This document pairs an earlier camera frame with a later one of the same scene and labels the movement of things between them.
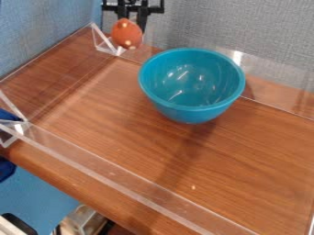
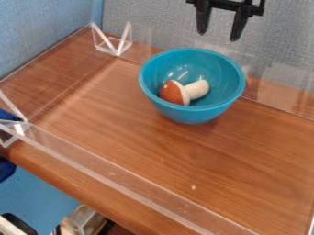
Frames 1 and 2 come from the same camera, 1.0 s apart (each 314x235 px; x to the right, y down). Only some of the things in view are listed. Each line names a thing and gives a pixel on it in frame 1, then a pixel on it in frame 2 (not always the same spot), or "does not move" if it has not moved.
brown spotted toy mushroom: [128, 34] → [180, 94]
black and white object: [13, 226] does not move
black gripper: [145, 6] → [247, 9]
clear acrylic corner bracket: [105, 43] does not move
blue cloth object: [7, 166] does not move
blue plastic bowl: [192, 83] does not move
